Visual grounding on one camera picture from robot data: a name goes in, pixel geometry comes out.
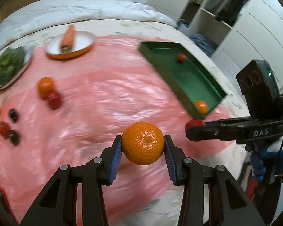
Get black camera box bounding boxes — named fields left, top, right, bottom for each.
left=236, top=60, right=283, bottom=120

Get floral bed sheet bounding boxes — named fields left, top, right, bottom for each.
left=0, top=19, right=248, bottom=220

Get smooth orange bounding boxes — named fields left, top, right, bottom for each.
left=195, top=100, right=209, bottom=115

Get red apple by mandarin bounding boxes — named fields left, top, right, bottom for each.
left=47, top=90, right=62, bottom=109

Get hanging dark clothes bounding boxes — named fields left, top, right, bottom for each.
left=204, top=0, right=248, bottom=27

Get red apple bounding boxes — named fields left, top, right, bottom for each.
left=47, top=90, right=62, bottom=109
left=185, top=119, right=205, bottom=132
left=0, top=121, right=11, bottom=139
left=177, top=54, right=187, bottom=63

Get dark plum upper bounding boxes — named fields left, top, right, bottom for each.
left=8, top=108, right=19, bottom=123

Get dimpled mandarin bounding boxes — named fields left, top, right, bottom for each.
left=122, top=121, right=165, bottom=165

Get dark plum lower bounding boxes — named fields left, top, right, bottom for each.
left=9, top=130, right=20, bottom=146

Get pink plastic sheet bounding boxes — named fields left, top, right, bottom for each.
left=0, top=36, right=228, bottom=221

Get orange rimmed white plate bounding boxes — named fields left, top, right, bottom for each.
left=46, top=31, right=95, bottom=60

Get blue folded blanket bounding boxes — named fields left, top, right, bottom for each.
left=189, top=34, right=218, bottom=57

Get green leafy vegetable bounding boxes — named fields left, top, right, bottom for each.
left=0, top=47, right=25, bottom=85

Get orange carrot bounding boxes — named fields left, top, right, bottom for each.
left=60, top=24, right=76, bottom=53

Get white striped plate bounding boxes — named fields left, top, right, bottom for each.
left=0, top=47, right=35, bottom=90

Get white duvet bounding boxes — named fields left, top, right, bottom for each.
left=0, top=0, right=176, bottom=50

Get green rectangular tray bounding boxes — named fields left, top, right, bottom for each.
left=138, top=41, right=226, bottom=119

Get dark plum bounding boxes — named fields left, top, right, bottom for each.
left=9, top=130, right=20, bottom=146
left=8, top=108, right=19, bottom=123

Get right hand white blue glove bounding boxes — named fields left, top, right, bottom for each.
left=249, top=137, right=283, bottom=182

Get white wardrobe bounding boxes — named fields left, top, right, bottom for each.
left=132, top=0, right=283, bottom=93

